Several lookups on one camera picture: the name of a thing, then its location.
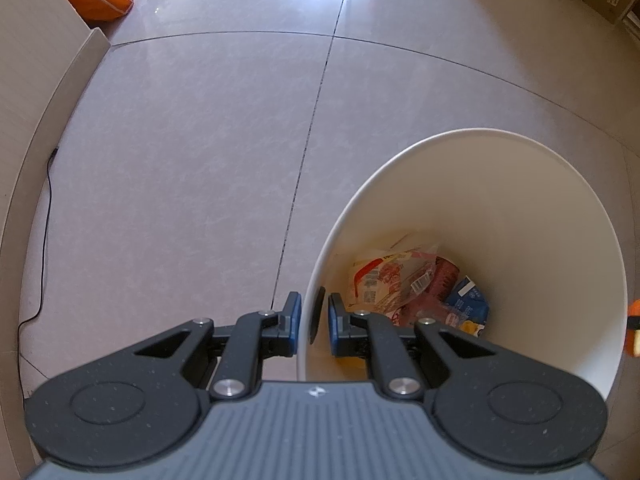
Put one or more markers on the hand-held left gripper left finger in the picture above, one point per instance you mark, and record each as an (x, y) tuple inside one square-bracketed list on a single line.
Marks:
[(292, 325)]

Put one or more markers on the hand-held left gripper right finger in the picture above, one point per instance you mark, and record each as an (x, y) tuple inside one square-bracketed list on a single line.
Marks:
[(336, 325)]

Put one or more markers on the clear red snack wrapper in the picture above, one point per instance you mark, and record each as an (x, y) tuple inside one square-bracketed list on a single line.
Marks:
[(385, 275)]

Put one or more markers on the blue snack packet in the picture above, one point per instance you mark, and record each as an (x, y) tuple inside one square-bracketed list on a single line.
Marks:
[(467, 305)]

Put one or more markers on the white trash bin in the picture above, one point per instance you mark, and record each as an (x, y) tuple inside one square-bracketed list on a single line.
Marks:
[(500, 210)]

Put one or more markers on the hollow orange peel half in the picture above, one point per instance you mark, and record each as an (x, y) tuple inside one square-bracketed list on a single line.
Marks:
[(634, 335)]

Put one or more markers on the white furniture panel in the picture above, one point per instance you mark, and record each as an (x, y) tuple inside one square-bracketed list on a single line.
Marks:
[(30, 85)]

